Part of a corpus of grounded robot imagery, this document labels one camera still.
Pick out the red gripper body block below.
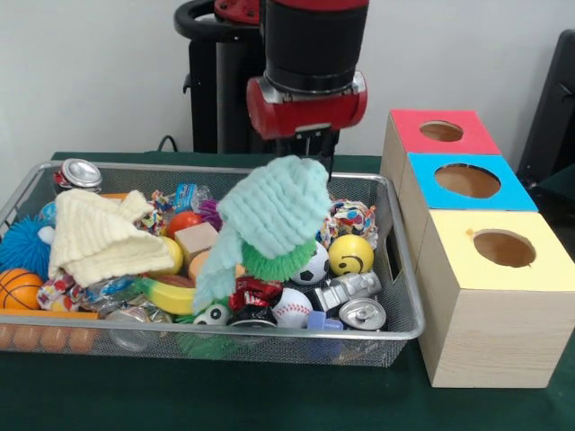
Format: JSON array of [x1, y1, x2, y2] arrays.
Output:
[[246, 72, 368, 141]]

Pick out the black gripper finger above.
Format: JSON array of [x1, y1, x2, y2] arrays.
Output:
[[316, 133, 337, 179], [289, 135, 311, 161]]

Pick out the mint green knitted cloth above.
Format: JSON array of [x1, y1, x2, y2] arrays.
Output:
[[191, 155, 332, 315]]

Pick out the cream knitted cloth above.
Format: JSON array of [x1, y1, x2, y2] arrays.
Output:
[[48, 189, 176, 288]]

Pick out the wooden box with three holes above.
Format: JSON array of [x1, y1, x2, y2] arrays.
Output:
[[380, 110, 575, 389]]

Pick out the shallow clear mesh bin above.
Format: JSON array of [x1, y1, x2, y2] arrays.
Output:
[[0, 162, 426, 367]]

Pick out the yellow smiley ball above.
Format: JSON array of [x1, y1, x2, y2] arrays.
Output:
[[328, 234, 375, 277]]

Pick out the small soccer ball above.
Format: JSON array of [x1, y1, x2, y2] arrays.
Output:
[[289, 242, 331, 286]]

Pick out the green spiky ball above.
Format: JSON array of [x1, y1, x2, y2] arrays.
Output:
[[241, 235, 318, 282]]

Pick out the crumpled silver can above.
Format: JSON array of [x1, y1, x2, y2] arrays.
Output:
[[316, 269, 383, 311]]

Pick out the tan wooden block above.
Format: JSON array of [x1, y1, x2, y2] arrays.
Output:
[[173, 222, 221, 263]]

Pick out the red crushed can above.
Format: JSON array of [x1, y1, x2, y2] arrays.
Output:
[[230, 277, 284, 315]]

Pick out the white toy baseball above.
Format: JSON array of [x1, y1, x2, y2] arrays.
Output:
[[270, 287, 314, 328]]

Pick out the silver crushed can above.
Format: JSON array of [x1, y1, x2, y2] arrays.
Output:
[[339, 298, 387, 331]]

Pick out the yellow toy banana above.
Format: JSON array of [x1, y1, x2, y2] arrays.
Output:
[[135, 277, 199, 316]]

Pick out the dark green table cloth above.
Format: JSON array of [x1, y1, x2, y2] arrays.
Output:
[[0, 151, 575, 431]]

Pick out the colourful knotted rope ball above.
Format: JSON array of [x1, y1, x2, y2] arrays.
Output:
[[323, 198, 378, 248]]

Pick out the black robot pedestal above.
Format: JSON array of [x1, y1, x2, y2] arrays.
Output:
[[173, 0, 360, 155]]

